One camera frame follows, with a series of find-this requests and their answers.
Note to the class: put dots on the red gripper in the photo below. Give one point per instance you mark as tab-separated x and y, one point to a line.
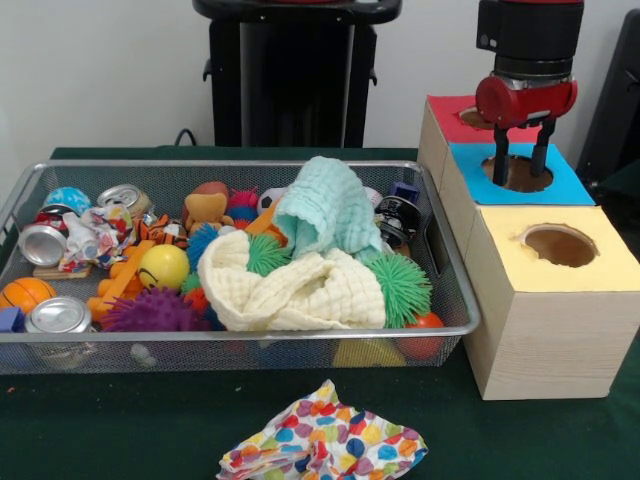
525	100

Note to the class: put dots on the mint green cloth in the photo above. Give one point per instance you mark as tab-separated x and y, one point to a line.
330	205

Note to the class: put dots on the cream cloth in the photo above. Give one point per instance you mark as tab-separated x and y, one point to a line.
300	295

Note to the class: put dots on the polka dot cloth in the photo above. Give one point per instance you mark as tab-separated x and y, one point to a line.
330	440

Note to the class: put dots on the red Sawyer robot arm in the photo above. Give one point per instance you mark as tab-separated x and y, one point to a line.
530	40

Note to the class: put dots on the wooden box with three holes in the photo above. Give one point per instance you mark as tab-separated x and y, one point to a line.
540	340

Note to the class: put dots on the side table with green cloth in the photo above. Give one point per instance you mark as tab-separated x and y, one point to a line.
625	185

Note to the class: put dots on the black upright panel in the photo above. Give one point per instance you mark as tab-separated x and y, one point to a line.
622	100

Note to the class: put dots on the green spiky ball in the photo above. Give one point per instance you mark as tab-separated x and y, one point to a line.
405	285
265	255

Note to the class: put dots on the brown monkey plush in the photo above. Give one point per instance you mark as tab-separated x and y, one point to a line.
208	208

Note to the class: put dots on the yellow ball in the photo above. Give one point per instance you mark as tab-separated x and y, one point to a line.
163	267

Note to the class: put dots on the purple spiky ball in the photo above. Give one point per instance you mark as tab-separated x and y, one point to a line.
150	312

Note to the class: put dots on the orange long plastic block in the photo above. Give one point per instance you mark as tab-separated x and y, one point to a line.
118	280

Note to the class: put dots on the silver tin can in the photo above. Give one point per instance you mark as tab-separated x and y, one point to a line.
58	315

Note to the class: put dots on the dark green tablecloth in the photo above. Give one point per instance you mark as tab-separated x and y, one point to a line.
100	430

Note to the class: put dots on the small orange basketball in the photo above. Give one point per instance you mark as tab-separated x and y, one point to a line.
25	293

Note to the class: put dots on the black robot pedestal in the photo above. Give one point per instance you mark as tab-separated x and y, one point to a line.
290	80

